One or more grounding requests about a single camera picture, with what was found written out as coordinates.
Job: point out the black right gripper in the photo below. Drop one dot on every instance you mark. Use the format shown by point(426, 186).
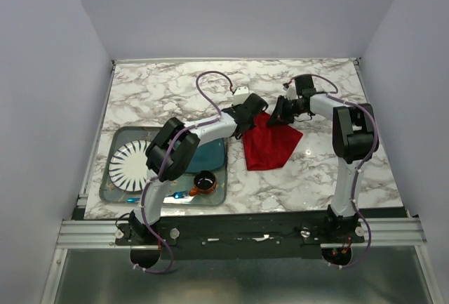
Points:
point(279, 116)

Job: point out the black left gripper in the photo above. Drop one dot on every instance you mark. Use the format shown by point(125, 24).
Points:
point(234, 107)

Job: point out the red cloth napkin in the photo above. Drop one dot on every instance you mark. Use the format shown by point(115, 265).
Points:
point(269, 147)

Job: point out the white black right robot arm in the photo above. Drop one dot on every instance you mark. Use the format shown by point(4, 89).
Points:
point(354, 139)

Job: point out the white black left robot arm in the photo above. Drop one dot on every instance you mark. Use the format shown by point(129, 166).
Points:
point(172, 149)

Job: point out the teal square plate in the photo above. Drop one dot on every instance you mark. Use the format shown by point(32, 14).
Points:
point(208, 157)

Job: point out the brown ceramic cup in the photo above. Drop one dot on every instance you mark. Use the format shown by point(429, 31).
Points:
point(204, 183)

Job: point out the white blue striped plate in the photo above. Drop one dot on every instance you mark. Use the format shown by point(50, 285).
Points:
point(127, 167)

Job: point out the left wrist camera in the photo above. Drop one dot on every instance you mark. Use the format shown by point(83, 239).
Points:
point(240, 95)

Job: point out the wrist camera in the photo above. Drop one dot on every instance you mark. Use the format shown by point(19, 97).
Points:
point(299, 86)
point(240, 95)

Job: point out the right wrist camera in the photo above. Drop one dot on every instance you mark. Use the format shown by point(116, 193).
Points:
point(299, 86)

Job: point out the blue handled utensil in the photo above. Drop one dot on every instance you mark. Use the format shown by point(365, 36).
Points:
point(175, 195)

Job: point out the black mounting base plate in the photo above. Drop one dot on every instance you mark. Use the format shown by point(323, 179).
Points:
point(303, 234)

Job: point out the aluminium frame rail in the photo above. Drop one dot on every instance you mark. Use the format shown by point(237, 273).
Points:
point(103, 234)

